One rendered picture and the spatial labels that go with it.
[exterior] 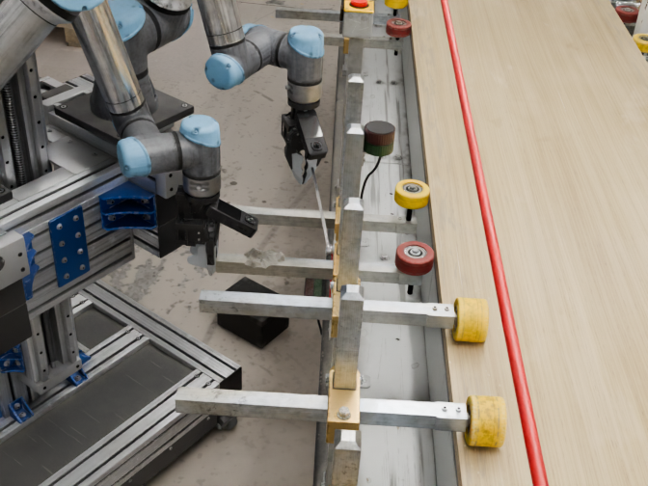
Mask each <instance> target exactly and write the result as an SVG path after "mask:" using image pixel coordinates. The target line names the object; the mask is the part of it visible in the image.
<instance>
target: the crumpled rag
mask: <svg viewBox="0 0 648 486"><path fill-rule="evenodd" d="M244 257H246V258H248V259H249V260H247V261H246V262H245V265H247V266H251V267H254V268H256V267H262V268H265V269H266V267H268V266H269V265H277V264H278V263H280V262H282V261H284V254H283V253H282V252H279V253H277V252H276V251H275V250H272V249H268V250H266V251H262V250H259V249H258V248H255V247H253V248H252V249H251V250H249V251H248V252H247V253H245V254H244Z"/></svg>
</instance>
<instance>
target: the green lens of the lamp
mask: <svg viewBox="0 0 648 486"><path fill-rule="evenodd" d="M393 145H394V141H393V142H392V143H391V144H390V145H388V146H383V147H379V146H374V145H371V144H369V143H368V142H367V141H366V140H364V151H365V152H366V153H367V154H370V155H373V156H387V155H390V154H392V152H393Z"/></svg>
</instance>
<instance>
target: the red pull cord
mask: <svg viewBox="0 0 648 486"><path fill-rule="evenodd" d="M441 4H442V9H443V14H444V20H445V28H446V33H447V39H448V44H449V49H450V54H451V60H452V64H453V69H454V74H455V80H456V85H457V90H458V94H459V100H460V105H461V110H462V116H463V121H464V125H465V130H466V136H467V141H468V146H469V151H470V157H471V161H472V170H473V176H474V181H475V186H476V191H477V196H478V201H479V206H480V211H481V217H482V222H483V227H484V231H485V237H486V242H487V247H488V252H489V258H490V262H491V267H492V272H493V278H494V283H495V288H496V293H497V298H498V303H499V312H500V318H501V323H502V328H503V332H504V338H505V343H506V348H507V353H508V359H509V363H510V368H511V374H512V379H513V384H514V389H515V394H516V399H517V404H518V409H519V415H520V420H521V425H522V429H523V435H524V440H525V445H526V455H527V460H528V464H529V469H530V475H531V480H532V485H533V486H549V482H548V478H547V473H546V468H545V464H544V459H543V454H542V449H541V445H540V441H539V436H538V431H537V426H536V422H535V417H534V413H533V408H532V403H531V399H530V394H529V389H528V384H527V377H526V372H525V367H524V362H523V357H522V353H521V348H520V343H519V339H518V334H517V330H516V325H515V320H514V315H513V310H512V307H511V302H510V297H509V292H508V287H507V283H506V278H505V274H504V269H503V264H502V260H501V255H500V246H499V242H498V238H497V233H496V228H495V223H494V218H493V214H492V209H491V205H490V200H489V195H488V191H487V186H486V181H485V176H484V173H483V168H482V163H481V158H480V153H479V149H478V144H477V140H476V135H475V130H474V126H473V117H472V112H471V107H470V104H469V99H468V94H467V89H466V84H465V80H464V75H463V70H462V66H461V61H460V57H459V52H458V47H457V42H456V38H455V34H454V29H453V24H452V19H451V14H450V10H449V5H448V1H447V0H441Z"/></svg>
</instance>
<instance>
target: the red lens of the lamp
mask: <svg viewBox="0 0 648 486"><path fill-rule="evenodd" d="M366 126H367V124H366V125H365V126H364V139H365V140H366V141H367V142H369V143H371V144H373V145H377V146H384V145H389V144H391V143H392V142H393V141H394V135H395V126H394V125H393V128H394V131H393V132H392V133H390V134H384V135H381V134H374V133H372V132H370V131H368V130H367V129H366Z"/></svg>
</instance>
